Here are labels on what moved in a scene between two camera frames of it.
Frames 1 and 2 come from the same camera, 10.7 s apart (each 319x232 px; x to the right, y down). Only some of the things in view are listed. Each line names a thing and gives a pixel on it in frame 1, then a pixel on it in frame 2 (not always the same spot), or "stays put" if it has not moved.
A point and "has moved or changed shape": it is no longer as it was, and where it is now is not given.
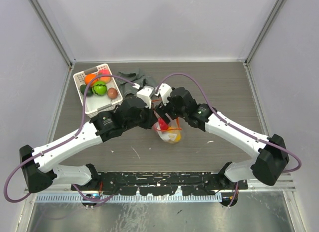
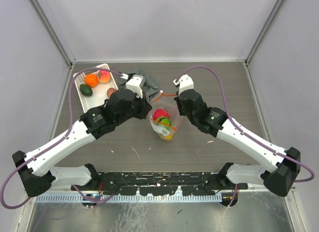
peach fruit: (106, 79) stays put
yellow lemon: (174, 130) to (168, 137)
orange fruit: (88, 78) stays put
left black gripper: (150, 119) to (145, 108)
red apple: (163, 125) has moved or changed shape
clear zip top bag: (171, 132) has moved or changed shape
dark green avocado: (89, 91) stays put
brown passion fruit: (112, 93) stays put
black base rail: (162, 182) stays put
